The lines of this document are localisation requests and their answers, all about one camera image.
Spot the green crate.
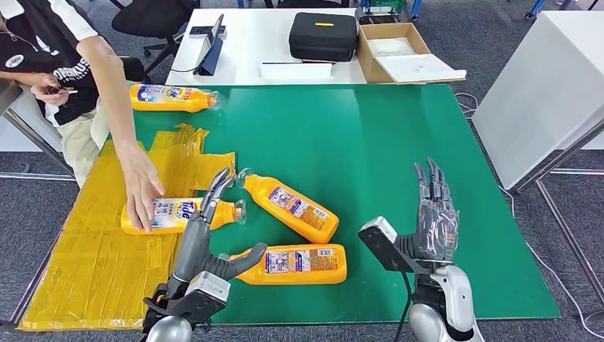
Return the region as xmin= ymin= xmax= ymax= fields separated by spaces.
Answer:
xmin=368 ymin=0 xmax=407 ymax=14

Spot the white foam panel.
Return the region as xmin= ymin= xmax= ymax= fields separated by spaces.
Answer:
xmin=377 ymin=53 xmax=467 ymax=84

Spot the dark tablet on stand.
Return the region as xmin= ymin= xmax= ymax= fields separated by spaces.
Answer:
xmin=194 ymin=14 xmax=226 ymax=76

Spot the black phone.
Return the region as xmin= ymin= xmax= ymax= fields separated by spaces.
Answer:
xmin=189 ymin=26 xmax=227 ymax=37

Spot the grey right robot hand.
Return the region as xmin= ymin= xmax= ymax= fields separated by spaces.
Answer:
xmin=396 ymin=157 xmax=460 ymax=265

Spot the white paper sheet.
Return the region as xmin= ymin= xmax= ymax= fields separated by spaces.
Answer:
xmin=259 ymin=62 xmax=333 ymax=81

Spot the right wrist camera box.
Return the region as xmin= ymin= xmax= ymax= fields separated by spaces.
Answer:
xmin=358 ymin=216 xmax=432 ymax=275

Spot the person's left hand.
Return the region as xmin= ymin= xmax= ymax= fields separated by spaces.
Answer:
xmin=115 ymin=141 xmax=166 ymax=234

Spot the person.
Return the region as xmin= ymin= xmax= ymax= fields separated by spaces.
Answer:
xmin=0 ymin=0 xmax=166 ymax=234

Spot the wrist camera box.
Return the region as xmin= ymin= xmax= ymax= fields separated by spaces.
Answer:
xmin=358 ymin=216 xmax=432 ymax=275
xmin=143 ymin=271 xmax=232 ymax=326

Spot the person's right hand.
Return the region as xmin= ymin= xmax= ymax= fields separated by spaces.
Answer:
xmin=30 ymin=74 xmax=76 ymax=107

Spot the white plastic bag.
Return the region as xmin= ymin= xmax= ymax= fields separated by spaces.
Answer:
xmin=367 ymin=37 xmax=417 ymax=58

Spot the black zip case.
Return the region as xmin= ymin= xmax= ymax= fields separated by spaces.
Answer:
xmin=288 ymin=12 xmax=359 ymax=63

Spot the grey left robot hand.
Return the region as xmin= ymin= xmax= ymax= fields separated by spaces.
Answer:
xmin=166 ymin=167 xmax=269 ymax=299

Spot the white desk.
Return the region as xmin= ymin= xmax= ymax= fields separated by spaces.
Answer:
xmin=166 ymin=7 xmax=369 ymax=87

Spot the orange detergent bottle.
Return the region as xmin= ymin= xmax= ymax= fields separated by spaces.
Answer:
xmin=120 ymin=197 xmax=247 ymax=236
xmin=219 ymin=244 xmax=348 ymax=286
xmin=130 ymin=83 xmax=222 ymax=114
xmin=236 ymin=167 xmax=340 ymax=244

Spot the black office chair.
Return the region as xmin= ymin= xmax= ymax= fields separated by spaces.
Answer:
xmin=110 ymin=0 xmax=202 ymax=85

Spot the open cardboard box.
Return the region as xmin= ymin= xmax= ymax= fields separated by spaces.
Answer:
xmin=356 ymin=22 xmax=467 ymax=86

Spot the white floor cable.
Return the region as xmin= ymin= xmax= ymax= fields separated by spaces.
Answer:
xmin=454 ymin=93 xmax=479 ymax=119
xmin=499 ymin=185 xmax=604 ymax=340

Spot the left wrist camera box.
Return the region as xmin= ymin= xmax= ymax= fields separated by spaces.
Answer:
xmin=143 ymin=271 xmax=232 ymax=326

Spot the yellow tape patch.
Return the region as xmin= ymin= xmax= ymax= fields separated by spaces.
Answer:
xmin=19 ymin=123 xmax=237 ymax=331

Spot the white side table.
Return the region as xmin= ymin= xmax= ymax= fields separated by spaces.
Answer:
xmin=472 ymin=10 xmax=604 ymax=306

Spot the grey metal desk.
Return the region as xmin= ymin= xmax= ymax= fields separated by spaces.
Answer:
xmin=0 ymin=79 xmax=79 ymax=182

